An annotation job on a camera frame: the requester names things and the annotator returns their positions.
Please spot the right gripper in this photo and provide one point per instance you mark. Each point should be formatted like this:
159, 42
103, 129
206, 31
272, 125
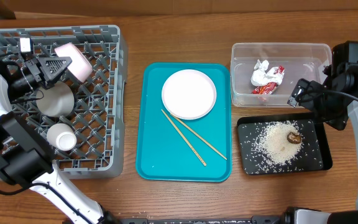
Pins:
305, 91

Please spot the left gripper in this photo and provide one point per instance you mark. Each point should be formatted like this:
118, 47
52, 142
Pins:
45, 65

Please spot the small pink bowl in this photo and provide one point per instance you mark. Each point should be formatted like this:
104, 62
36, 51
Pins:
80, 67

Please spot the red snack wrapper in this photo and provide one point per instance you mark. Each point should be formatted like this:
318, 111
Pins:
271, 87

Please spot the white napkin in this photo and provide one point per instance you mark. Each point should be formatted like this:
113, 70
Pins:
262, 77

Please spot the pile of white rice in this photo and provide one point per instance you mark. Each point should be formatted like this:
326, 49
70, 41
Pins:
278, 143

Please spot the white paper cup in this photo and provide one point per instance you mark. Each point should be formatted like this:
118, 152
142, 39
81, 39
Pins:
61, 136

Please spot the large pink plate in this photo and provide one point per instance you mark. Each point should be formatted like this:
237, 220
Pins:
189, 94

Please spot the wooden chopstick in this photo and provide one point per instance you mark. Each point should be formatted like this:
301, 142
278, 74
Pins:
200, 137
184, 138

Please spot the brown food piece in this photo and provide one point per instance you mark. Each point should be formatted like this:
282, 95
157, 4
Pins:
294, 138

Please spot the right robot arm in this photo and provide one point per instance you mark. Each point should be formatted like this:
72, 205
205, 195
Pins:
334, 102

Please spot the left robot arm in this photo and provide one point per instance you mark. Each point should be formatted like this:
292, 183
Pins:
26, 158

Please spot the grey dishwasher rack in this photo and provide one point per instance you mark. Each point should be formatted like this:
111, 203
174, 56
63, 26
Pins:
97, 118

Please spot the clear plastic bin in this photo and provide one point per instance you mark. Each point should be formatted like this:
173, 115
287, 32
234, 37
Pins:
300, 60

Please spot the black tray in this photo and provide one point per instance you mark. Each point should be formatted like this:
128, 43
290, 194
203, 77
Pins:
247, 161

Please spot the teal serving tray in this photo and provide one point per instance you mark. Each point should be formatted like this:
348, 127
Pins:
161, 152

